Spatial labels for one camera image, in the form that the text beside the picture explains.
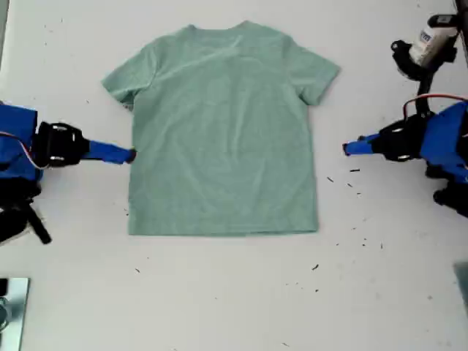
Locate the red white servo wire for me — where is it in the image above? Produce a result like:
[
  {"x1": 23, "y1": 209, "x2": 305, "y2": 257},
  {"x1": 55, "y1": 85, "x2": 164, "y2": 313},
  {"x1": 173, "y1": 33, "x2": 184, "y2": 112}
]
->
[
  {"x1": 401, "y1": 93, "x2": 468, "y2": 124},
  {"x1": 0, "y1": 129, "x2": 47, "y2": 171}
]

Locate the green t-shirt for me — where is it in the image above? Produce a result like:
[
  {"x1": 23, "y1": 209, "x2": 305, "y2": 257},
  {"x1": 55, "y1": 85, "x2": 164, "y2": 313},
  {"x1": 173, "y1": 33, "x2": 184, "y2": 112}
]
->
[{"x1": 101, "y1": 20, "x2": 341, "y2": 237}]

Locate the black camera mount stalk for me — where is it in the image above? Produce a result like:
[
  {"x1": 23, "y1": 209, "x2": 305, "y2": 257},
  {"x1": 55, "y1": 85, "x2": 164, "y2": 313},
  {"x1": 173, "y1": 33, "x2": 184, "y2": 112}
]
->
[
  {"x1": 390, "y1": 27, "x2": 458, "y2": 115},
  {"x1": 25, "y1": 203, "x2": 53, "y2": 245}
]

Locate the shiny steel plate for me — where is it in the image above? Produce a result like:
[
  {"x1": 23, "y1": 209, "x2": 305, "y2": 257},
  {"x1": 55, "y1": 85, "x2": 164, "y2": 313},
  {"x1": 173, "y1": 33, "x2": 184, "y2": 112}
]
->
[{"x1": 0, "y1": 277, "x2": 31, "y2": 351}]

